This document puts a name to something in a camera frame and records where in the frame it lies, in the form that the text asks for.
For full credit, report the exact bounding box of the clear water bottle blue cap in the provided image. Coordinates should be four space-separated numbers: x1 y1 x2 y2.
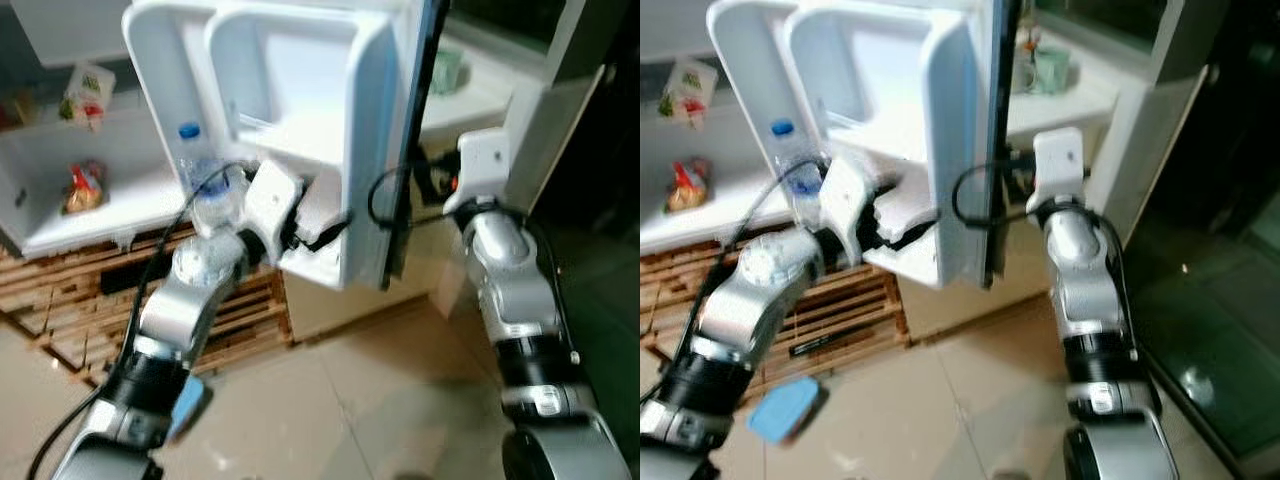
769 117 833 228
177 121 252 238

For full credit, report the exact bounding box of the white fridge body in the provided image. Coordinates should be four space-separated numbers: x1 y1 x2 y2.
640 0 831 256
0 0 251 261

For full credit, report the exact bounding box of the white side counter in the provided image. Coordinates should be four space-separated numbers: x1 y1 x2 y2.
418 38 547 133
1004 28 1133 138

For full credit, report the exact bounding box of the wooden wine rack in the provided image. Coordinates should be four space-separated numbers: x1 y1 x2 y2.
640 238 913 388
0 225 293 388

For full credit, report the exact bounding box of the pale green mug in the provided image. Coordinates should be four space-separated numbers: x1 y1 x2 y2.
1029 47 1072 97
429 47 470 97

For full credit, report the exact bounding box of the white cabinet door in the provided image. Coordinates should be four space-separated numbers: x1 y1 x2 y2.
1084 64 1213 243
503 64 608 218

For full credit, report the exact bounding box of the orange snack bag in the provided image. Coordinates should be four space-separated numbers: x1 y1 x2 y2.
61 159 109 215
664 157 714 214

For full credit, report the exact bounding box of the blue sponge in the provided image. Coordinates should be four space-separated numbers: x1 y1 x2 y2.
168 374 214 443
746 376 830 447

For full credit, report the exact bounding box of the green glass door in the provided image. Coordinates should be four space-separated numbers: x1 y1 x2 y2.
545 215 641 471
1128 205 1280 463

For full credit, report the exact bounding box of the white green juice carton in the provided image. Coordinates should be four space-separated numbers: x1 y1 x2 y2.
57 61 117 132
659 57 720 130

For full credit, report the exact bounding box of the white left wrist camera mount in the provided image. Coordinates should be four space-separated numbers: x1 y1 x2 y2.
819 154 883 253
242 159 307 253

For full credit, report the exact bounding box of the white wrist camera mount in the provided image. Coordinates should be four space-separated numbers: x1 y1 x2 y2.
442 127 512 217
242 159 307 253
1029 127 1089 208
819 154 883 253

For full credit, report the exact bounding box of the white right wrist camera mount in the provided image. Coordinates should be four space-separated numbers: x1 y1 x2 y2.
1029 127 1089 208
442 127 512 217

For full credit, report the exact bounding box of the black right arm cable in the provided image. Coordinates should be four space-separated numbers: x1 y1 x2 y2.
367 164 447 232
951 162 1037 230

